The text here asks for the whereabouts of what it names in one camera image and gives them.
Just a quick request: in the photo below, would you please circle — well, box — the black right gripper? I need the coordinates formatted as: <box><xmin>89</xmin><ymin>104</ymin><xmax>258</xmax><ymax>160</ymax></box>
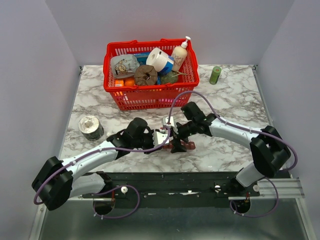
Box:
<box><xmin>168</xmin><ymin>120</ymin><xmax>197</xmax><ymax>154</ymax></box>

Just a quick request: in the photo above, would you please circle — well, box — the red weekly pill organizer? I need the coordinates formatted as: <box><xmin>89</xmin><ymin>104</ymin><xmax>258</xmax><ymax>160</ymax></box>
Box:
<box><xmin>162</xmin><ymin>140</ymin><xmax>196</xmax><ymax>154</ymax></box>

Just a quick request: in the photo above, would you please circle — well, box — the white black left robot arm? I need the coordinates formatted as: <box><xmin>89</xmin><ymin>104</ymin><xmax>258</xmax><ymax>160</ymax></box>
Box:
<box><xmin>31</xmin><ymin>117</ymin><xmax>168</xmax><ymax>211</ymax></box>

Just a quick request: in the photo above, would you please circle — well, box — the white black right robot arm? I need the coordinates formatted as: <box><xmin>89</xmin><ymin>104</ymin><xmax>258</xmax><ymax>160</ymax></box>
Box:
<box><xmin>163</xmin><ymin>102</ymin><xmax>291</xmax><ymax>196</ymax></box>

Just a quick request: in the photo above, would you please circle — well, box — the red plastic shopping basket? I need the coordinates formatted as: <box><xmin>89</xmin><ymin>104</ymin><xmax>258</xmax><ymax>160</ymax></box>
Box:
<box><xmin>103</xmin><ymin>36</ymin><xmax>200</xmax><ymax>111</ymax></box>

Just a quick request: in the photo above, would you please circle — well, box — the orange fruit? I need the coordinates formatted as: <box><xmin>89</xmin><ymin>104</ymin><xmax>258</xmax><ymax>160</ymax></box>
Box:
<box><xmin>124</xmin><ymin>77</ymin><xmax>135</xmax><ymax>87</ymax></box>

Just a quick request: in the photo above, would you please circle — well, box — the orange small box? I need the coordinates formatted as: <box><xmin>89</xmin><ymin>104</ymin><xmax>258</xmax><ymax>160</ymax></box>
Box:
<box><xmin>114</xmin><ymin>79</ymin><xmax>125</xmax><ymax>88</ymax></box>

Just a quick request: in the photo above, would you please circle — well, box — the green round vegetable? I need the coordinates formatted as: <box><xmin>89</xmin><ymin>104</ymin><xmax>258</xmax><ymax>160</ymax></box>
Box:
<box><xmin>160</xmin><ymin>71</ymin><xmax>179</xmax><ymax>85</ymax></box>

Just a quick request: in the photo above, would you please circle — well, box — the grey cartoon snack bag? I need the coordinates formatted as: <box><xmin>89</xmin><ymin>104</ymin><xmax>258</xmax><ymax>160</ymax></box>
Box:
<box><xmin>110</xmin><ymin>54</ymin><xmax>140</xmax><ymax>79</ymax></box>

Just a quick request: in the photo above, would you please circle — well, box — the blue package in basket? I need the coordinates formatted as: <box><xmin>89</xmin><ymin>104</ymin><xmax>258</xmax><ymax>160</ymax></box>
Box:
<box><xmin>134</xmin><ymin>52</ymin><xmax>150</xmax><ymax>65</ymax></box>

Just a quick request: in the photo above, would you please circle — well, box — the white toilet paper roll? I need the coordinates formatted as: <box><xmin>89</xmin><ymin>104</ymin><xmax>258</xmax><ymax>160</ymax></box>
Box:
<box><xmin>146</xmin><ymin>47</ymin><xmax>169</xmax><ymax>72</ymax></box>

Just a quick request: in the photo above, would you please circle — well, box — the green cylindrical can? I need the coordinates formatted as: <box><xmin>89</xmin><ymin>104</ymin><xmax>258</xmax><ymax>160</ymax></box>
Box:
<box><xmin>209</xmin><ymin>66</ymin><xmax>222</xmax><ymax>85</ymax></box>

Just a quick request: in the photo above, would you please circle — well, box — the cream pump lotion bottle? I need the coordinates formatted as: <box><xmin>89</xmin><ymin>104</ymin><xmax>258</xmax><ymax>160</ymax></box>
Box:
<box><xmin>171</xmin><ymin>36</ymin><xmax>191</xmax><ymax>72</ymax></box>

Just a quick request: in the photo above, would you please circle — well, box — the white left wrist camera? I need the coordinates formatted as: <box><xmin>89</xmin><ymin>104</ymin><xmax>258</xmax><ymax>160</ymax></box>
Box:
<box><xmin>153</xmin><ymin>131</ymin><xmax>169</xmax><ymax>147</ymax></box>

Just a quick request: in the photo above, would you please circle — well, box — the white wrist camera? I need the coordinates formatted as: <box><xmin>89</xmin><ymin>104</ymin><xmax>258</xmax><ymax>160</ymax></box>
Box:
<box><xmin>153</xmin><ymin>131</ymin><xmax>169</xmax><ymax>147</ymax></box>
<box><xmin>162</xmin><ymin>116</ymin><xmax>177</xmax><ymax>128</ymax></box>

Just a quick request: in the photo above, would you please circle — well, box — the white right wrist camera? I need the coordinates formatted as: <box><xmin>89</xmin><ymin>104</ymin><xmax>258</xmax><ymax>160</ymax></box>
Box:
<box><xmin>162</xmin><ymin>116</ymin><xmax>177</xmax><ymax>128</ymax></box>

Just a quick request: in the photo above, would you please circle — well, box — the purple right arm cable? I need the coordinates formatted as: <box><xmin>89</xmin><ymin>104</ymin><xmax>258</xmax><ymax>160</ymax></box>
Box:
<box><xmin>168</xmin><ymin>90</ymin><xmax>299</xmax><ymax>218</ymax></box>

